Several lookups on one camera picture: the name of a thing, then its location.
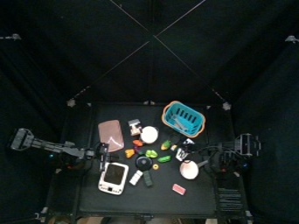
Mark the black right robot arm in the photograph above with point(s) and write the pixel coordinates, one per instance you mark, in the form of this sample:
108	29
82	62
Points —
234	150

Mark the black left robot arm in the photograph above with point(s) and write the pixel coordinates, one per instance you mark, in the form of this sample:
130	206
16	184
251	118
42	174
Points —
51	145

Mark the white sushi roll block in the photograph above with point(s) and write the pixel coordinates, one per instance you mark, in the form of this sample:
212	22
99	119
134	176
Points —
136	177

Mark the green sushi roll block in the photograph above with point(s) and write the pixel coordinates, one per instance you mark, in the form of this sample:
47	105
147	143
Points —
147	178

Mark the green yellow toy vegetable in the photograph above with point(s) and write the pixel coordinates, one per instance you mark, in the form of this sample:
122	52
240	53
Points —
166	145

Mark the white pink toy pan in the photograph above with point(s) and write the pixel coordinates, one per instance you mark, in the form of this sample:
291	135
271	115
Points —
190	169

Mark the orange yellow toy food piece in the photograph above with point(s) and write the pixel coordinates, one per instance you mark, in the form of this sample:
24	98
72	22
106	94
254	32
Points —
130	153

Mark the green toy pea pod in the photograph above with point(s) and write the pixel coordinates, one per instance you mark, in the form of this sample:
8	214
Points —
164	159

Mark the pink toy cutting board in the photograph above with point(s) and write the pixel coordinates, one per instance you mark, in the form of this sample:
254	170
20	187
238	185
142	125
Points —
111	135

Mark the small purple toy piece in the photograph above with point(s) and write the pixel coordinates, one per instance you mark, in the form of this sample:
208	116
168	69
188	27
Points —
136	148

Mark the light green toy lettuce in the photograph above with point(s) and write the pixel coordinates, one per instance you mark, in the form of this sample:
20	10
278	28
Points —
151	153

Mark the round white toy plate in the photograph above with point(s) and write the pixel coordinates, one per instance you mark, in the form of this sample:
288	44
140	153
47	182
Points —
148	134

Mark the black toy frying pan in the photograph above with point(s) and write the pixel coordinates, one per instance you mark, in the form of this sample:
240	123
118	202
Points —
143	162

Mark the wooden toy knife block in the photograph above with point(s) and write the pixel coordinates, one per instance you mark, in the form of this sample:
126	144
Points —
135	127

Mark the grey frame corner bracket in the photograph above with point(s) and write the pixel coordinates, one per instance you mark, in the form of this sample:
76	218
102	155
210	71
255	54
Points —
71	102

